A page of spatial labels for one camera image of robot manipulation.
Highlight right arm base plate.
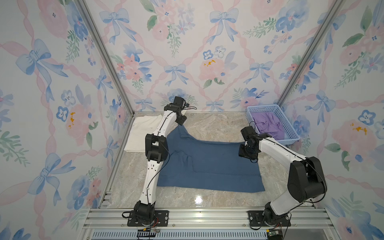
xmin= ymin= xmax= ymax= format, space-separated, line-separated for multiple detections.
xmin=247 ymin=210 xmax=291 ymax=228

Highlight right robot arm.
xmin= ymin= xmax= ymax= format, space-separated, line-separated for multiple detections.
xmin=239 ymin=126 xmax=328 ymax=226

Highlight right aluminium corner post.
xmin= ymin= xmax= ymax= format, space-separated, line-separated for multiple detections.
xmin=277 ymin=0 xmax=345 ymax=107

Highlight aluminium front rail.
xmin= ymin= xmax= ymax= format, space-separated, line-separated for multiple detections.
xmin=78 ymin=207 xmax=340 ymax=240

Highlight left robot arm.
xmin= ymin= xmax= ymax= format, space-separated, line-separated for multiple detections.
xmin=132 ymin=96 xmax=189 ymax=227

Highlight aluminium corner post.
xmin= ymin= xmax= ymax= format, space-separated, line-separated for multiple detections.
xmin=75 ymin=0 xmax=135 ymax=118
xmin=277 ymin=0 xmax=345 ymax=107

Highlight light blue plastic basket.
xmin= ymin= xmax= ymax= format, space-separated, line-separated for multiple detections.
xmin=246 ymin=105 xmax=300 ymax=145

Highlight blue t-shirt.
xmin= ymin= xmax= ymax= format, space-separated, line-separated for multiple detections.
xmin=157 ymin=126 xmax=265 ymax=193

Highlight white folded t-shirt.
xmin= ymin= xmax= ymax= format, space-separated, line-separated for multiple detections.
xmin=124 ymin=115 xmax=163 ymax=153

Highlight purple t-shirt in basket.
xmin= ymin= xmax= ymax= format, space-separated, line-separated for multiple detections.
xmin=251 ymin=112 xmax=285 ymax=140

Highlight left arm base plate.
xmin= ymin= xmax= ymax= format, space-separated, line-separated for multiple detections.
xmin=127 ymin=210 xmax=170 ymax=228

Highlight left aluminium corner post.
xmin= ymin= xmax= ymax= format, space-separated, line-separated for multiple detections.
xmin=75 ymin=0 xmax=135 ymax=118

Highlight small green circuit board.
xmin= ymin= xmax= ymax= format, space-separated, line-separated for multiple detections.
xmin=266 ymin=230 xmax=284 ymax=240

